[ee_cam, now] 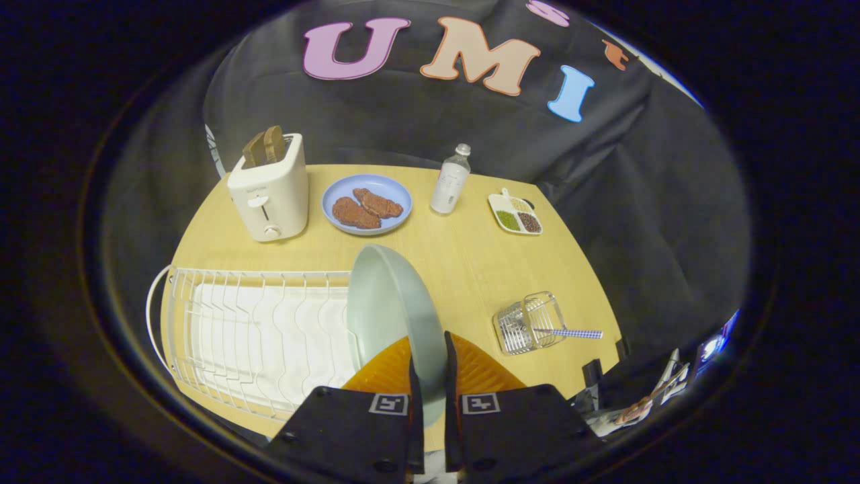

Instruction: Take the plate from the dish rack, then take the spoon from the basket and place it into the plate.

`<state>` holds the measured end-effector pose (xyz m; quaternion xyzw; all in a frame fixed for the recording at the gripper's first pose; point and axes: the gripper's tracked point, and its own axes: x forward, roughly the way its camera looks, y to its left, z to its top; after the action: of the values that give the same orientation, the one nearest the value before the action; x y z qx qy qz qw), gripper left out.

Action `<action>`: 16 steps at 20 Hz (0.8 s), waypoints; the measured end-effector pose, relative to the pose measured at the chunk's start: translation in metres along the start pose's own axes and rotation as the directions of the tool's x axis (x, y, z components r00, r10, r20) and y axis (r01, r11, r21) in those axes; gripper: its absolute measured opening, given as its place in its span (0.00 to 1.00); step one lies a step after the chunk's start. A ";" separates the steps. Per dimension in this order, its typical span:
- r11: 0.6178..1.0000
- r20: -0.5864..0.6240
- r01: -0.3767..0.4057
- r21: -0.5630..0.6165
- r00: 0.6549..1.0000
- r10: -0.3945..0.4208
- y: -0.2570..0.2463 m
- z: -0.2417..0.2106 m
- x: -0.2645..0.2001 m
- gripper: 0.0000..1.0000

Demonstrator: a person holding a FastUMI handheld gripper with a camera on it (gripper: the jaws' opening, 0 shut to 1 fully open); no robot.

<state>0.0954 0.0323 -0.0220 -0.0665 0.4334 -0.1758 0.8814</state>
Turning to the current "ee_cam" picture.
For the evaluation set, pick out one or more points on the white divided dish with beans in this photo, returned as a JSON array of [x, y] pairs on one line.
[[515, 214]]

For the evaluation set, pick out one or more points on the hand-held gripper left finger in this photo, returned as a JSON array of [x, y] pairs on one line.
[[415, 403]]

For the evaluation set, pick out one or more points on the brown meat patty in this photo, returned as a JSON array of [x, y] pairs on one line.
[[378, 203], [355, 214]]

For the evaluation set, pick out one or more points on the clear plastic bottle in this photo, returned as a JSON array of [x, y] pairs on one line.
[[450, 181]]

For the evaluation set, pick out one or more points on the black backdrop cloth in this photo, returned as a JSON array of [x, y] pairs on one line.
[[416, 121]]

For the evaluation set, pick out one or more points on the blue plate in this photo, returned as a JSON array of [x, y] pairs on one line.
[[366, 204]]

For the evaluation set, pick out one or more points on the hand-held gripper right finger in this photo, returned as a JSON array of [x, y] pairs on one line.
[[451, 403]]

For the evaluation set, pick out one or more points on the white toaster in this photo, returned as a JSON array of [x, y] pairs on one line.
[[269, 195]]

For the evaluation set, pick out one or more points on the pale green plate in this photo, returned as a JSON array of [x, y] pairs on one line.
[[390, 302]]

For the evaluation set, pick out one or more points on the brown toast slice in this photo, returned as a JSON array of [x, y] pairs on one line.
[[253, 149], [274, 142]]

